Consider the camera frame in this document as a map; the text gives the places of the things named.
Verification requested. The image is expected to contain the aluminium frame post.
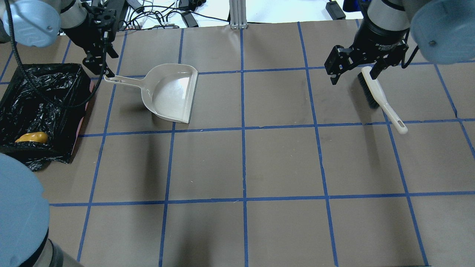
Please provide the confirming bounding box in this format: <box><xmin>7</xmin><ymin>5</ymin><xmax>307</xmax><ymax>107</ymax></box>
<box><xmin>229</xmin><ymin>0</ymin><xmax>248</xmax><ymax>29</ymax></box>

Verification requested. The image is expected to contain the black power adapter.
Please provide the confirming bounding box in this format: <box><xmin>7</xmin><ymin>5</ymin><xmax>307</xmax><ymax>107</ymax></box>
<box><xmin>325</xmin><ymin>0</ymin><xmax>346</xmax><ymax>20</ymax></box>

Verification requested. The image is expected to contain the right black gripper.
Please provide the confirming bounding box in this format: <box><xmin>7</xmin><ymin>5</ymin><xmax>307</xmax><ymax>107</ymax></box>
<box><xmin>324</xmin><ymin>22</ymin><xmax>409</xmax><ymax>85</ymax></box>

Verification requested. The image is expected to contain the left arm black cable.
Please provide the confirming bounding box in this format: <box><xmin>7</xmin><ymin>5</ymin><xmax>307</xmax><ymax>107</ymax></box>
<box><xmin>3</xmin><ymin>0</ymin><xmax>112</xmax><ymax>109</ymax></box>

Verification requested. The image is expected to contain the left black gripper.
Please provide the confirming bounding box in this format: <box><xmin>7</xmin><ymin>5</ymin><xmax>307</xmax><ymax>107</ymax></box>
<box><xmin>65</xmin><ymin>2</ymin><xmax>121</xmax><ymax>78</ymax></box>

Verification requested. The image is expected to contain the white plastic dustpan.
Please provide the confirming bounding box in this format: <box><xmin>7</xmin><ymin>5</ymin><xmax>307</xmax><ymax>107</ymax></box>
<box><xmin>105</xmin><ymin>63</ymin><xmax>199</xmax><ymax>124</ymax></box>

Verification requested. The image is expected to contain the brown toy potato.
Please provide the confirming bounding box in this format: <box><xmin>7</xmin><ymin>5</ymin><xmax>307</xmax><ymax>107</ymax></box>
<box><xmin>15</xmin><ymin>131</ymin><xmax>49</xmax><ymax>144</ymax></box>

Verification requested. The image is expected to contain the black bag lined bin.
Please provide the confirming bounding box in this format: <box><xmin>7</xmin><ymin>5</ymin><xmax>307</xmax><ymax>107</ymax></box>
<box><xmin>0</xmin><ymin>63</ymin><xmax>91</xmax><ymax>171</ymax></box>

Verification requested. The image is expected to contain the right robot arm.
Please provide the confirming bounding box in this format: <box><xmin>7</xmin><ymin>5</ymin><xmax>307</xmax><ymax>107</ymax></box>
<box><xmin>324</xmin><ymin>0</ymin><xmax>475</xmax><ymax>85</ymax></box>

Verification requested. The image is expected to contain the white hand brush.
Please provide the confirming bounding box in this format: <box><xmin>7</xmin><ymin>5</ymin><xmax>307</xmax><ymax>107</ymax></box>
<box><xmin>357</xmin><ymin>66</ymin><xmax>408</xmax><ymax>135</ymax></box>

